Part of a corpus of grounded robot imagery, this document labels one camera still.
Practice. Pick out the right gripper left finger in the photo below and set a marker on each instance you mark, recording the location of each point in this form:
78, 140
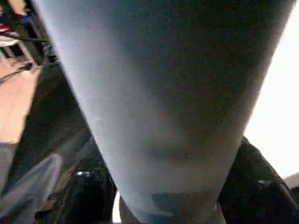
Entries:
88, 191

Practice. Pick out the white metal rack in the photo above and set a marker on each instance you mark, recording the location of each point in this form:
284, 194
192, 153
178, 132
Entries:
9, 42

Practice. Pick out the white plastic table top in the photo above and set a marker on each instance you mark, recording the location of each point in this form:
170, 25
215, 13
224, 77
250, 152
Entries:
280, 116

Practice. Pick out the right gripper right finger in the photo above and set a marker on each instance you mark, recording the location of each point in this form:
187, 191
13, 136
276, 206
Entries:
257, 196

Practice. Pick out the white plastic table leg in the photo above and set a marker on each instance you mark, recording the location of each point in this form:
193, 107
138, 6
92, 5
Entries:
173, 93

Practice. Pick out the glossy black mat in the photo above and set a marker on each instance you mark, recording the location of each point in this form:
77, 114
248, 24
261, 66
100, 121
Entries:
51, 116

